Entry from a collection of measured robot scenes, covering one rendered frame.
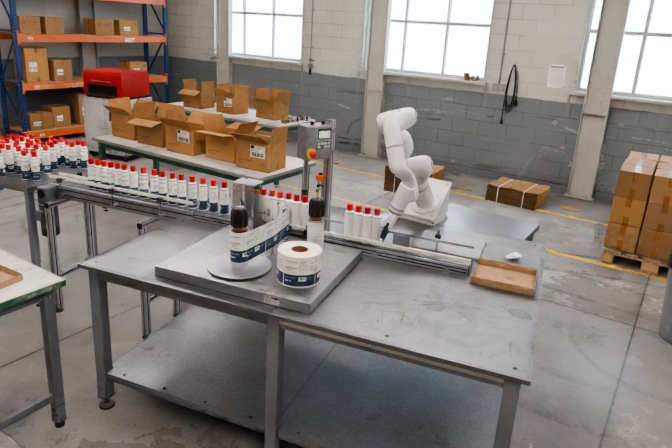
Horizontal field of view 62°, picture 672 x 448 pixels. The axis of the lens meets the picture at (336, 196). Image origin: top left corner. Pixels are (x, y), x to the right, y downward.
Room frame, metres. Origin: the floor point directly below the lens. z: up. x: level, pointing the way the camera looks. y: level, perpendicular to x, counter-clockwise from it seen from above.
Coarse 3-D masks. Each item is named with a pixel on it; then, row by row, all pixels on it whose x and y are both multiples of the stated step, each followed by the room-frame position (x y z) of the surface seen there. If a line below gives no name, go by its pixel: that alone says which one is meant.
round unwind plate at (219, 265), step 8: (216, 256) 2.53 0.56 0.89; (224, 256) 2.53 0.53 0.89; (256, 256) 2.55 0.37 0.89; (208, 264) 2.43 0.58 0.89; (216, 264) 2.43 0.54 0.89; (224, 264) 2.44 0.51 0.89; (256, 264) 2.46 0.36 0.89; (264, 264) 2.47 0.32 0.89; (216, 272) 2.35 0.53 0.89; (224, 272) 2.35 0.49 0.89; (232, 272) 2.36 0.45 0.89; (240, 272) 2.36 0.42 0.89; (248, 272) 2.37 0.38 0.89; (256, 272) 2.37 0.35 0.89; (264, 272) 2.38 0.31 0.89
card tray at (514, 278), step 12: (480, 264) 2.76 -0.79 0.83; (492, 264) 2.74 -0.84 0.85; (504, 264) 2.72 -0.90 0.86; (480, 276) 2.60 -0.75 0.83; (492, 276) 2.61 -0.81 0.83; (504, 276) 2.62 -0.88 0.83; (516, 276) 2.63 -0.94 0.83; (528, 276) 2.64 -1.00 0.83; (504, 288) 2.47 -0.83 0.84; (516, 288) 2.45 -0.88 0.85; (528, 288) 2.43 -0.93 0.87
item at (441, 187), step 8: (432, 184) 3.55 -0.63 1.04; (440, 184) 3.53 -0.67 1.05; (448, 184) 3.51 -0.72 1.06; (440, 192) 3.48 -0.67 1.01; (448, 192) 3.49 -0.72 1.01; (440, 200) 3.43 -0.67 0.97; (448, 200) 3.51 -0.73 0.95; (408, 208) 3.46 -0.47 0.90; (440, 208) 3.39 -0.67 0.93; (400, 216) 3.46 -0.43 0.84; (408, 216) 3.43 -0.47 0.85; (416, 216) 3.39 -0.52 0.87; (424, 216) 3.37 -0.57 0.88; (432, 216) 3.35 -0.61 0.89; (440, 216) 3.42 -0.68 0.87; (432, 224) 3.33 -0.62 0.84
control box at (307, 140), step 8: (304, 128) 3.00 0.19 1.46; (312, 128) 3.00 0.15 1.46; (320, 128) 3.02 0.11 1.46; (328, 128) 3.05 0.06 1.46; (304, 136) 2.99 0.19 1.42; (312, 136) 3.00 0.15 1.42; (304, 144) 2.99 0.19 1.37; (312, 144) 3.00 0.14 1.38; (304, 152) 2.99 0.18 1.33; (320, 152) 3.03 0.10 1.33; (328, 152) 3.06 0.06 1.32; (304, 160) 2.99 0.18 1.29
